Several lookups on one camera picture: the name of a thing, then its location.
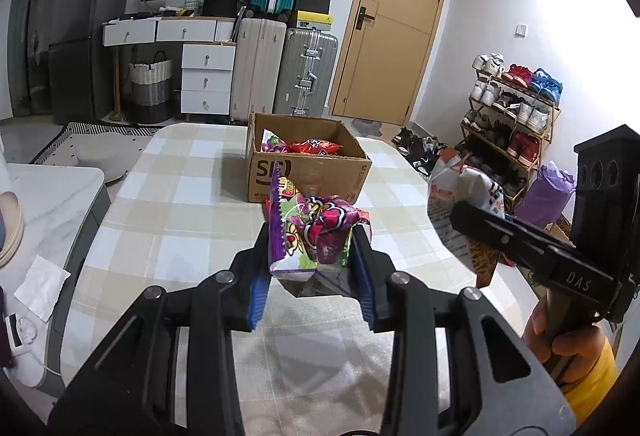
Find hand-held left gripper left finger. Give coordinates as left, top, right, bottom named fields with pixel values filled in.
left=47, top=221, right=273, bottom=436

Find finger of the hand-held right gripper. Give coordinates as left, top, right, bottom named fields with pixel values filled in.
left=502, top=213, right=577, bottom=253
left=450, top=200, right=555, bottom=278

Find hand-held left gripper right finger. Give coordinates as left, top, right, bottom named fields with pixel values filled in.
left=350, top=226, right=578, bottom=436

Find white snack packet black print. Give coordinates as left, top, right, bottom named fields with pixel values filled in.
left=427, top=147, right=507, bottom=289

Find brown cardboard box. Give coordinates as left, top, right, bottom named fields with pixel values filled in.
left=245, top=112, right=373, bottom=204

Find red white snack packet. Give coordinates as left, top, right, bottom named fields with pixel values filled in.
left=286, top=139, right=346, bottom=157

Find green purple candy packet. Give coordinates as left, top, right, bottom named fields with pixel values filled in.
left=261, top=129, right=291, bottom=154

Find person's right hand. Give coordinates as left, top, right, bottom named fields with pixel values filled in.
left=521, top=300, right=609, bottom=387

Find purple bag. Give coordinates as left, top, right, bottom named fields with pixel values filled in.
left=515, top=163, right=577, bottom=229

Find pile of shoes on floor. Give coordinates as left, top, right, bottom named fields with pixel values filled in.
left=392, top=127, right=448, bottom=174

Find wooden shoe rack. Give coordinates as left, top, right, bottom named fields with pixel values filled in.
left=460, top=66, right=562, bottom=197

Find rows of shoes on rack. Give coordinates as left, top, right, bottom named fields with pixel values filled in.
left=462, top=52, right=563, bottom=197

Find grey door mat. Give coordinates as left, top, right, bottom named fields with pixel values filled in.
left=350, top=117, right=383, bottom=137

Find grey round cushion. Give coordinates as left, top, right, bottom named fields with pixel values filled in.
left=70, top=136, right=152, bottom=187

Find white paper tissue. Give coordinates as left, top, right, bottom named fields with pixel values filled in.
left=15, top=255, right=72, bottom=322

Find wooden door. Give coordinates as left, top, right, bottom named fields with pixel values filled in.
left=327, top=0, right=455, bottom=127

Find grey suitcase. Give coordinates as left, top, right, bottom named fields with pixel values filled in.
left=274, top=27, right=339, bottom=117

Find white marble side table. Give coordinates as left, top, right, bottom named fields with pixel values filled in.
left=0, top=163, right=112, bottom=387

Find beige suitcase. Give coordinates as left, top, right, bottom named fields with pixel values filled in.
left=230, top=16, right=287, bottom=122

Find woven laundry basket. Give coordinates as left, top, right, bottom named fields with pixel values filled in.
left=127, top=51, right=173, bottom=124

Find white desk with drawers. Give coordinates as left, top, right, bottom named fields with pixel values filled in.
left=102, top=16, right=237, bottom=117

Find patterned rug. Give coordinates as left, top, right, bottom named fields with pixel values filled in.
left=30, top=121, right=166, bottom=167

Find stack of white plates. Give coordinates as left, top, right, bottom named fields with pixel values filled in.
left=0, top=191, right=25, bottom=267

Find yellow black box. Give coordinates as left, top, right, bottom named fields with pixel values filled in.
left=295, top=11, right=333, bottom=30

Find dark grey fridge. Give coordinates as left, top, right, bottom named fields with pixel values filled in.
left=47, top=0, right=138, bottom=124

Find black glass cabinet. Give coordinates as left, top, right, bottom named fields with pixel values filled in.
left=7, top=0, right=66, bottom=117

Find white device with cable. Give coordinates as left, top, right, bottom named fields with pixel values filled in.
left=0, top=313, right=51, bottom=388

